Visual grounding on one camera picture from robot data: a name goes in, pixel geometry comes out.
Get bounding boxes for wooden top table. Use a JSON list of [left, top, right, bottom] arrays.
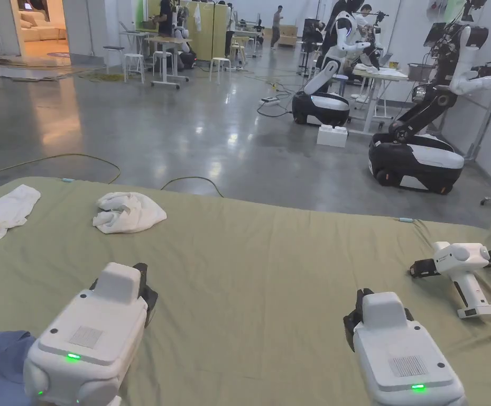
[[145, 35, 193, 90]]

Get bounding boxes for bunched white cloth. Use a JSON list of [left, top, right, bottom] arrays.
[[91, 191, 168, 235]]

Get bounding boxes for white and black wheeled robot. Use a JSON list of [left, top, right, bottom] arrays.
[[368, 0, 491, 196], [291, 0, 385, 128]]

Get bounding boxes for white round stool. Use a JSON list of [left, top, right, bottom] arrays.
[[152, 50, 174, 72], [209, 57, 233, 84], [123, 53, 146, 84]]

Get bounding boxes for bed with pale green sheet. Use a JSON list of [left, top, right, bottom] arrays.
[[0, 176, 491, 406]]

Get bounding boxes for beige sofa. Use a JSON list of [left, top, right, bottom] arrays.
[[18, 11, 67, 43]]

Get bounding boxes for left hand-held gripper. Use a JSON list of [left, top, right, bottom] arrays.
[[23, 262, 159, 406]]

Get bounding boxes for wooden crate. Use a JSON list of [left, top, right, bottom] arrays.
[[278, 24, 300, 48]]

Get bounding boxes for white table with cloths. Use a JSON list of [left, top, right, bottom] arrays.
[[346, 63, 412, 133]]

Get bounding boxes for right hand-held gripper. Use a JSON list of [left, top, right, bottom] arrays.
[[343, 289, 468, 406]]

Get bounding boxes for flat white cloth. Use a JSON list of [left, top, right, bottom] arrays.
[[0, 184, 42, 251]]

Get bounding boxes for white box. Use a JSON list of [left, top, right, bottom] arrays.
[[317, 124, 350, 148]]

